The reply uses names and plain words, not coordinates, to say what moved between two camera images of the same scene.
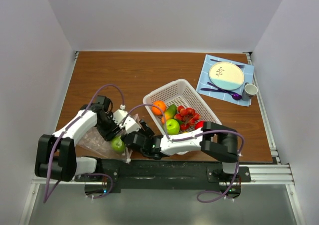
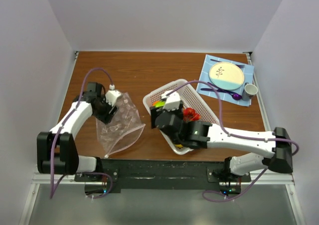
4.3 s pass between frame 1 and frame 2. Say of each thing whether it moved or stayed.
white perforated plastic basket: stayed
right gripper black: moved
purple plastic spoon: stayed
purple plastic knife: stayed
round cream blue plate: stayed
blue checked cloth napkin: stayed
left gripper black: moved
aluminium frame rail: stayed
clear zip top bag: moved
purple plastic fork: stayed
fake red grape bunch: stayed
